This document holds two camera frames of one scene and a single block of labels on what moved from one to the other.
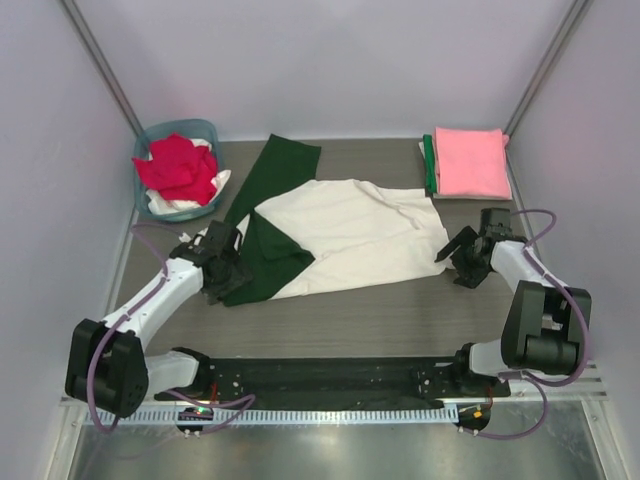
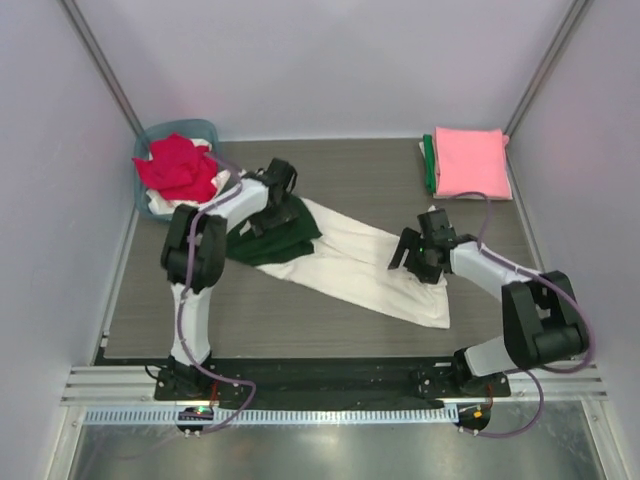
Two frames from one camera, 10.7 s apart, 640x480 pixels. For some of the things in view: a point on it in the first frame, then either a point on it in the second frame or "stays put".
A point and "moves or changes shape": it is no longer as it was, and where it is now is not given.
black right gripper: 470,277 to 407,238
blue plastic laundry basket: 192,128 stays put
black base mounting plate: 340,379 stays put
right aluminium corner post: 569,21 stays put
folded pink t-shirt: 472,162 stays put
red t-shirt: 180,169 stays put
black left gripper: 239,275 to 287,214
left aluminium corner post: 100,65 stays put
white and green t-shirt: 307,237 moves or changes shape
